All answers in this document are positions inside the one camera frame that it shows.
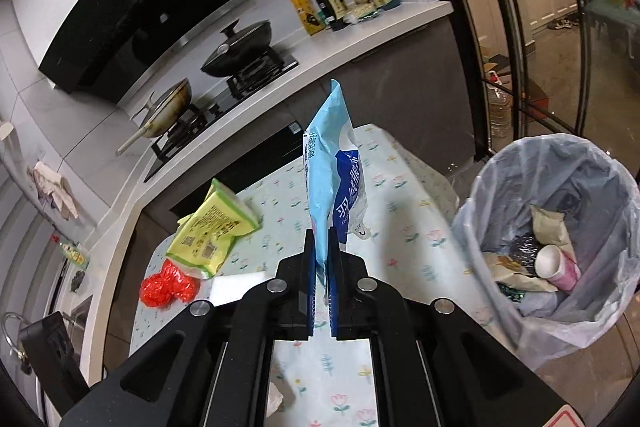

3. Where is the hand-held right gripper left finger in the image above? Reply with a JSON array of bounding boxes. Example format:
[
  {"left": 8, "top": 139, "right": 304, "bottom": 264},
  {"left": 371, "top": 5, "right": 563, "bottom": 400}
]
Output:
[{"left": 60, "top": 229, "right": 317, "bottom": 427}]

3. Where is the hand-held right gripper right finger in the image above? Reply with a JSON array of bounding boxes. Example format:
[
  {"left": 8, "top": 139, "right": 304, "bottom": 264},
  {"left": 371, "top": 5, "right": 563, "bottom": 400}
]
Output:
[{"left": 327, "top": 229, "right": 573, "bottom": 427}]

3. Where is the light blue packet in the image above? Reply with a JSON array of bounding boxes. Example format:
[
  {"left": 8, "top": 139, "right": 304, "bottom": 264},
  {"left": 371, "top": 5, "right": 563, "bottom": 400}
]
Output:
[{"left": 300, "top": 79, "right": 373, "bottom": 308}]

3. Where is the pink paper cup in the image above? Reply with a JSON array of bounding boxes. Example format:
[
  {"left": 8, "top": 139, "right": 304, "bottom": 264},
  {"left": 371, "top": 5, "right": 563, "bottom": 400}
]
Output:
[{"left": 536, "top": 244, "right": 582, "bottom": 292}]

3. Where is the bin with plastic liner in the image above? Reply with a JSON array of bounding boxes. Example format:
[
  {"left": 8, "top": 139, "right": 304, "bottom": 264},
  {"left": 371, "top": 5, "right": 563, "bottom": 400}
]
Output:
[{"left": 452, "top": 134, "right": 640, "bottom": 373}]

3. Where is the chrome faucet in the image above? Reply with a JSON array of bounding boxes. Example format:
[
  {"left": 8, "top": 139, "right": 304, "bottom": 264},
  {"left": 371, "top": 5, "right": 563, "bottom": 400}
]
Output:
[{"left": 0, "top": 311, "right": 28, "bottom": 375}]

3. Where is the steel kitchen sink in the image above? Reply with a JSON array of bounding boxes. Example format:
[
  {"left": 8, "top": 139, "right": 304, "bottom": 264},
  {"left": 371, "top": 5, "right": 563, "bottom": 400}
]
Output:
[{"left": 0, "top": 292, "right": 96, "bottom": 408}]

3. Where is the white foam block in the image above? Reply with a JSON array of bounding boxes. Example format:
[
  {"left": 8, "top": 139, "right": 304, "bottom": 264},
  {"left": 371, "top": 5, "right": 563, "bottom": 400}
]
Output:
[{"left": 210, "top": 269, "right": 281, "bottom": 308}]

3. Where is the floral tablecloth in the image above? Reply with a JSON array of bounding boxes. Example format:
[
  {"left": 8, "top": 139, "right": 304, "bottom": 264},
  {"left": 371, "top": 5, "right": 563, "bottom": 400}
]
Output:
[{"left": 127, "top": 123, "right": 493, "bottom": 427}]

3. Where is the green dish soap bottle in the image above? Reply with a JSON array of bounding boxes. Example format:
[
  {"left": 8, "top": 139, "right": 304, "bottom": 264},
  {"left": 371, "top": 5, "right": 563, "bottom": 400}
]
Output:
[{"left": 56, "top": 239, "right": 90, "bottom": 269}]

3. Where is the yellow-green snack packet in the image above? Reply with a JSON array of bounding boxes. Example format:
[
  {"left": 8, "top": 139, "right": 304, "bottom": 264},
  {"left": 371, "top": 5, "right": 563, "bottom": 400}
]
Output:
[{"left": 165, "top": 178, "right": 263, "bottom": 280}]

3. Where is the crumpled white tissue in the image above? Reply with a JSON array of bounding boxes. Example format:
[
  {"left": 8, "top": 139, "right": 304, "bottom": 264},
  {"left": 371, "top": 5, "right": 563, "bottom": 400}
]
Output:
[{"left": 270, "top": 382, "right": 284, "bottom": 424}]

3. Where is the red plastic bag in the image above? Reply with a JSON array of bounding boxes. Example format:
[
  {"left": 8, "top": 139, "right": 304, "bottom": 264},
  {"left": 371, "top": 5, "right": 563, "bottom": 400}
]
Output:
[{"left": 140, "top": 259, "right": 200, "bottom": 308}]

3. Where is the hanging dish cloth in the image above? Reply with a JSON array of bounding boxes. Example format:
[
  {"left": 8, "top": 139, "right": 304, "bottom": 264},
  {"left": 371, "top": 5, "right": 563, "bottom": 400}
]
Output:
[{"left": 32, "top": 161, "right": 80, "bottom": 222}]

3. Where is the black gas stove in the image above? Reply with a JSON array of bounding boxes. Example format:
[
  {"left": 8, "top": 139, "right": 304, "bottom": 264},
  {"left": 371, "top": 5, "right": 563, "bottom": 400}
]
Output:
[{"left": 142, "top": 49, "right": 300, "bottom": 182}]

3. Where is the grey kitchen cabinet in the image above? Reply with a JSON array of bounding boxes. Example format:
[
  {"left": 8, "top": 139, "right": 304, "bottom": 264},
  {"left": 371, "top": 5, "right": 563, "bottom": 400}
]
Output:
[{"left": 135, "top": 0, "right": 476, "bottom": 258}]

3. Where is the golden frying pan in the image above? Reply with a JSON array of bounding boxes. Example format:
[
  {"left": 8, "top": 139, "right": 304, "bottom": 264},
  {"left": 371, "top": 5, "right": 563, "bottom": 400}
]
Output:
[{"left": 116, "top": 78, "right": 193, "bottom": 156}]

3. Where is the large water bottle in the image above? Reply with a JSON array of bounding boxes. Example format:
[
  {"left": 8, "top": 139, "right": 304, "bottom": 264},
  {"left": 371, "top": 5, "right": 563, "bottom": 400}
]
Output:
[{"left": 487, "top": 74, "right": 516, "bottom": 148}]

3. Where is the black wok with lid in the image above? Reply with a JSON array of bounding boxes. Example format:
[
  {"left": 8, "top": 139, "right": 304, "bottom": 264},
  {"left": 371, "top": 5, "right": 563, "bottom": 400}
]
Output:
[{"left": 200, "top": 19, "right": 275, "bottom": 78}]

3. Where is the yellow seasoning packet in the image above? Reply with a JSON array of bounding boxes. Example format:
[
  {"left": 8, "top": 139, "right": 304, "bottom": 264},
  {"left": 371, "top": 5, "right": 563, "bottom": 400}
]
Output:
[{"left": 287, "top": 0, "right": 325, "bottom": 36}]

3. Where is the clear wrapped food pack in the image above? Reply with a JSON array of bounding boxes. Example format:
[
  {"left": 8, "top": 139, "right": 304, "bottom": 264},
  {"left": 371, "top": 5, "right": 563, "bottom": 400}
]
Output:
[{"left": 347, "top": 2, "right": 383, "bottom": 24}]

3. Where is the small beige-label bottle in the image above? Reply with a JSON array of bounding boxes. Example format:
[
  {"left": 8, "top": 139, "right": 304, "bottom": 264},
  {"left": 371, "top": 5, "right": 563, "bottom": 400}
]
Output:
[{"left": 322, "top": 0, "right": 351, "bottom": 32}]

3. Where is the black range hood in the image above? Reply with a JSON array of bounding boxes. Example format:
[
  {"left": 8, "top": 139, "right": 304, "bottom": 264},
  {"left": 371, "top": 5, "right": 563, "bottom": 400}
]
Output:
[{"left": 10, "top": 0, "right": 251, "bottom": 100}]

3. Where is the glass sliding door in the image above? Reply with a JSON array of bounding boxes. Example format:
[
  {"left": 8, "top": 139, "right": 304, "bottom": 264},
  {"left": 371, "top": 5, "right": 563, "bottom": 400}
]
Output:
[{"left": 420, "top": 0, "right": 640, "bottom": 188}]

